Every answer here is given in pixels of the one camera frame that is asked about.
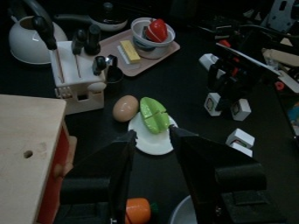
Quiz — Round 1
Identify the green sliced toy vegetable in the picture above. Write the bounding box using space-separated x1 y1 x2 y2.
138 96 172 135

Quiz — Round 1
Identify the grey metal frame bracket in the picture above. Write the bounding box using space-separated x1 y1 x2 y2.
258 0 299 33

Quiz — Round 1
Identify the wooden box with red side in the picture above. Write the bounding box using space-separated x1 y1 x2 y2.
0 94 78 224

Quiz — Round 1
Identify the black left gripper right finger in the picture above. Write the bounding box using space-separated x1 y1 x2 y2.
168 125 289 224

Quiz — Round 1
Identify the white wooden knife block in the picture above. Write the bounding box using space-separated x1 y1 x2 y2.
49 40 107 116

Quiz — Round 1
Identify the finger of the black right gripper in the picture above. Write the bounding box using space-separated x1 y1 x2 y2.
206 63 230 112
226 76 257 103

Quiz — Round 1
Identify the small black cup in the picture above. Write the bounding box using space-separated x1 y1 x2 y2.
105 65 125 85

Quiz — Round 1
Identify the short black-handled toy knife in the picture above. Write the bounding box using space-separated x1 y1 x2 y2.
91 55 107 77

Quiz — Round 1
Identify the pink serving tray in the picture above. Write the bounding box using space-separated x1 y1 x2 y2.
97 28 181 78

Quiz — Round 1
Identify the beige wooden board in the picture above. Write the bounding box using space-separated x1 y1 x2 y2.
260 47 299 68

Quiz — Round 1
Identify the white toy sushi piece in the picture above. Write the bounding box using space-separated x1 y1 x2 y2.
202 92 222 117
229 98 252 122
224 128 257 158
197 52 220 72

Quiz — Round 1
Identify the white kettle with black handle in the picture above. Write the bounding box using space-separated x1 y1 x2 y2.
6 0 69 66

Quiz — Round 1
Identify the white plate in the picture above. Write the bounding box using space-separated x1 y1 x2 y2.
126 111 180 156

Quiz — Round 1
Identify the grey bowl rim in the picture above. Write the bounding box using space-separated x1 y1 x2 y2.
166 194 198 224

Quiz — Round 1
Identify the large black-handled toy knife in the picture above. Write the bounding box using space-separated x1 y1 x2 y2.
31 15 58 51

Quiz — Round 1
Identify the brown toy egg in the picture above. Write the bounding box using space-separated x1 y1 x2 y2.
111 94 140 123

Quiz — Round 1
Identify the black pot with lid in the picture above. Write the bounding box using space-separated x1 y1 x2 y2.
51 2 129 32

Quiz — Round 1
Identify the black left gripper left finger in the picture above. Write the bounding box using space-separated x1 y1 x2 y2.
51 129 137 224

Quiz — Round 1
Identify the yellow toy butter block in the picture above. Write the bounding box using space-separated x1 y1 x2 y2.
117 39 142 65

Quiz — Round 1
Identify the orange toy fruit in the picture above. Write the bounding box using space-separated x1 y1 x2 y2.
123 197 160 224

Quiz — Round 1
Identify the white bowl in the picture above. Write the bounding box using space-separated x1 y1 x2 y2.
129 17 176 60

